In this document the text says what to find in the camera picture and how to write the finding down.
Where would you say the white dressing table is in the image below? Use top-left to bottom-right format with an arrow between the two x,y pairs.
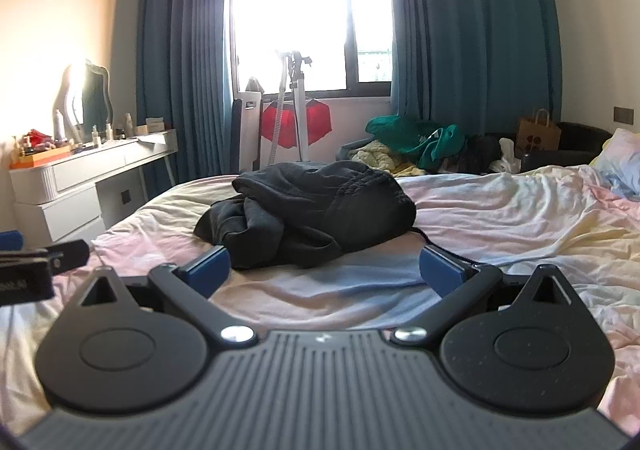
9,128 -> 179,247

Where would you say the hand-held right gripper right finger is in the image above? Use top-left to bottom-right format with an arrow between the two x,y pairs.
390,245 -> 573,346

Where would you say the black armchair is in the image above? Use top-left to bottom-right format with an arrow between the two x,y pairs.
520,121 -> 613,173

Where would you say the orange tray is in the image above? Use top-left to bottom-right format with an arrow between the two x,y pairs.
10,142 -> 76,167

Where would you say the white framed vanity mirror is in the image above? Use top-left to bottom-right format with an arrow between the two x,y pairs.
52,58 -> 115,141

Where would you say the pale yellow garment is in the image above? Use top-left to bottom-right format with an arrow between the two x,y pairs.
350,140 -> 426,177

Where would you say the bed with pastel sheet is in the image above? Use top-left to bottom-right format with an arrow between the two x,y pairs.
0,164 -> 640,436

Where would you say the white plastic bag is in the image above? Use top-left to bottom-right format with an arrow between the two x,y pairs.
491,137 -> 523,174

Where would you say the red garment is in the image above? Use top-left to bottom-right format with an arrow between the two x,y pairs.
261,100 -> 332,149

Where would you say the black hoodie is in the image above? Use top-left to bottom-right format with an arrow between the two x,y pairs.
194,161 -> 417,271

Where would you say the dark cloth pile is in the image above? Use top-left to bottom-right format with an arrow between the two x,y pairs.
447,134 -> 506,175

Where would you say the blue curtain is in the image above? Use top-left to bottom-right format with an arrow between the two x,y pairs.
136,0 -> 236,201
385,0 -> 558,133

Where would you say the green garment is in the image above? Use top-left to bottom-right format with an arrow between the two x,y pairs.
366,116 -> 468,171

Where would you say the brown cardboard box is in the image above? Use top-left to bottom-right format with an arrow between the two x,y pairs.
515,108 -> 562,155

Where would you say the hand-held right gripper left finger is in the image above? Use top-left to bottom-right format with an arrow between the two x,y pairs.
75,245 -> 258,346

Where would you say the pastel pillow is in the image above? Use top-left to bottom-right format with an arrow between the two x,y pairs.
590,128 -> 640,201

